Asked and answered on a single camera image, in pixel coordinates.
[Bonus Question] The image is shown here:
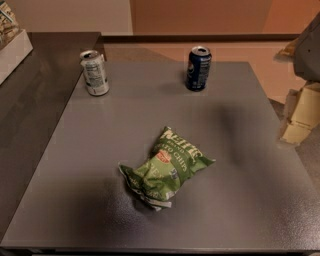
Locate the white 7up soda can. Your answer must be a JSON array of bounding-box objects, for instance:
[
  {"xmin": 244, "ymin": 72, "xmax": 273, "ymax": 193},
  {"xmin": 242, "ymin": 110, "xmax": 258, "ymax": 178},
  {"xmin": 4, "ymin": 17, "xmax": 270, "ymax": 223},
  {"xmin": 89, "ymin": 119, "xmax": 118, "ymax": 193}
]
[{"xmin": 80, "ymin": 50, "xmax": 109, "ymax": 96}]

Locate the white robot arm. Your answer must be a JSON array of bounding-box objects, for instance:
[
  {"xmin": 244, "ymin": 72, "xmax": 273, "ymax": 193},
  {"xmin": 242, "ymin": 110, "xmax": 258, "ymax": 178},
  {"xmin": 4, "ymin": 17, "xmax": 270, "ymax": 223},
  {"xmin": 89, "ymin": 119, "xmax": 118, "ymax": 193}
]
[{"xmin": 293, "ymin": 12, "xmax": 320, "ymax": 82}]

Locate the green jalapeno chip bag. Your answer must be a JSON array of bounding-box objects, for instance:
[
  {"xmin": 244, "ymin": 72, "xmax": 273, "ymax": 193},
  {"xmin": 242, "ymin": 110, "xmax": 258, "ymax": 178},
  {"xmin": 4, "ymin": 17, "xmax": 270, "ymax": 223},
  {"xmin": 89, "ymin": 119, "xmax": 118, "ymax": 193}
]
[{"xmin": 119, "ymin": 127, "xmax": 215, "ymax": 211}]

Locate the blue Pepsi soda can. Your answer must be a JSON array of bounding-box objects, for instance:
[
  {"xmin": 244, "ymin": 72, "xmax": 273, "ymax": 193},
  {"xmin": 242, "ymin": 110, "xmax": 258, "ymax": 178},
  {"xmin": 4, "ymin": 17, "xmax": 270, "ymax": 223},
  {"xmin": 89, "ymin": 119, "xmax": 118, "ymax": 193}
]
[{"xmin": 186, "ymin": 46, "xmax": 212, "ymax": 91}]

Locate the cardboard boxes stack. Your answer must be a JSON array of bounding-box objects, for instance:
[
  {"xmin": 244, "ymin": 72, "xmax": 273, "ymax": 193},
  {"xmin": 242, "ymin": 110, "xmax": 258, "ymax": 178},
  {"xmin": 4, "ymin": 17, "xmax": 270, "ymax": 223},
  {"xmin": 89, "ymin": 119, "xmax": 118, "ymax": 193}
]
[{"xmin": 280, "ymin": 81, "xmax": 320, "ymax": 145}]

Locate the white snack box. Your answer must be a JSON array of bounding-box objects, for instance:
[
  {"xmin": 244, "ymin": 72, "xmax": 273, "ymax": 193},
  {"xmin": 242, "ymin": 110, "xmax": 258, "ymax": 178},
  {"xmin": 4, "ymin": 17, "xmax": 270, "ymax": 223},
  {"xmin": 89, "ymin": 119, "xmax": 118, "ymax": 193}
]
[{"xmin": 0, "ymin": 0, "xmax": 33, "ymax": 84}]

